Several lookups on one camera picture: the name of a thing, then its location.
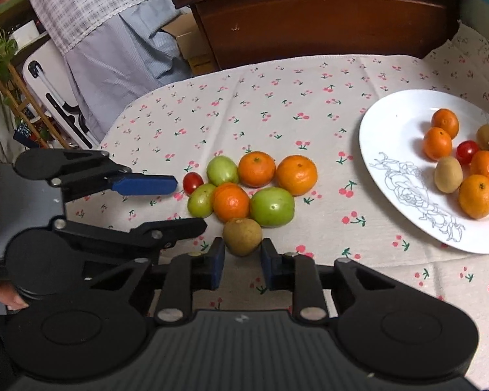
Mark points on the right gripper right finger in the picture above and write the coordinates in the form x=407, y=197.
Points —
x=302, y=277

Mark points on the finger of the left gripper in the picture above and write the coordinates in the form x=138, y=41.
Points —
x=81, y=173
x=144, y=241

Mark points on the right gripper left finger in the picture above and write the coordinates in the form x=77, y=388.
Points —
x=182, y=277

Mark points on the brown longan fruit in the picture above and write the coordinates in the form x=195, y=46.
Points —
x=482, y=137
x=242, y=236
x=448, y=175

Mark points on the large green tomato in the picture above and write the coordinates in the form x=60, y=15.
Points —
x=272, y=207

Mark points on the red cherry tomato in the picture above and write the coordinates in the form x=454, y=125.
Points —
x=191, y=182
x=465, y=151

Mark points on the green tomato top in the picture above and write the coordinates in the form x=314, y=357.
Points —
x=221, y=170

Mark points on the large orange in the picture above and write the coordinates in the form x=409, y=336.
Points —
x=473, y=196

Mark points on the small orange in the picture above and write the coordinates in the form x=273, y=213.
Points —
x=447, y=120

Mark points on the small green tomato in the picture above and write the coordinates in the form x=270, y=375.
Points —
x=200, y=202

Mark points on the small orange mandarin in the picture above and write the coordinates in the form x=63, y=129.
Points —
x=436, y=144

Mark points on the large orange mandarin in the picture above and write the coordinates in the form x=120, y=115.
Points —
x=480, y=164

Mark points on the person's left hand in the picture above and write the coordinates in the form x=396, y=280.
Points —
x=10, y=298

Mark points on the bamboo shelf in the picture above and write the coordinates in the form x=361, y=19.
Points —
x=28, y=112

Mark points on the light blue shirt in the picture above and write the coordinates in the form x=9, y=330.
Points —
x=128, y=56

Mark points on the white plate with rose drawing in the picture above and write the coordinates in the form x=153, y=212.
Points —
x=390, y=137

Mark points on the cardboard box by cabinet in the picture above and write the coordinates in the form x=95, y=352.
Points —
x=192, y=45

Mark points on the dark wooden cabinet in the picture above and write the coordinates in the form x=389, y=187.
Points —
x=245, y=32

